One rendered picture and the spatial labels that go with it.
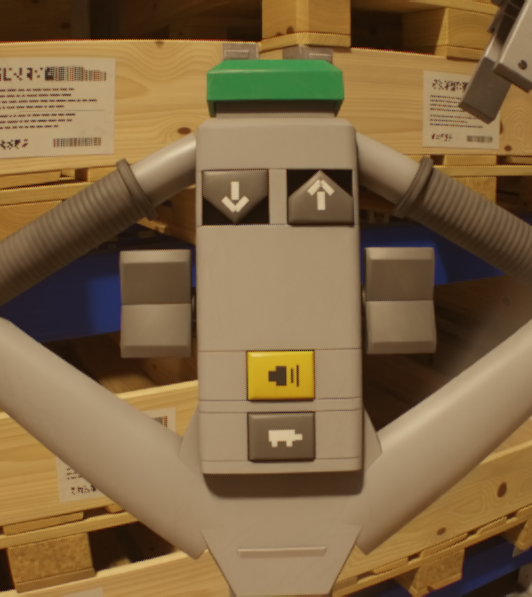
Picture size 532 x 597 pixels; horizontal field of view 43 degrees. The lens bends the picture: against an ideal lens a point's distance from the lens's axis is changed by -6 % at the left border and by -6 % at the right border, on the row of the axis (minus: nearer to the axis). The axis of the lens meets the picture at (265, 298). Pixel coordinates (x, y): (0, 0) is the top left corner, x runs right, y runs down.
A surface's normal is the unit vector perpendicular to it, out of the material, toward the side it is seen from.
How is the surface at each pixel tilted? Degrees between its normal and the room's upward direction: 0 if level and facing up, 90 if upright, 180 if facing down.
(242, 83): 74
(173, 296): 91
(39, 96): 90
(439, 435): 68
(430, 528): 90
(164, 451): 56
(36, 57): 90
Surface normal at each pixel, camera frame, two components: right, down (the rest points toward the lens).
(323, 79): 0.02, -0.03
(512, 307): -0.89, 0.12
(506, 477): 0.45, 0.22
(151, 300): 0.03, 0.26
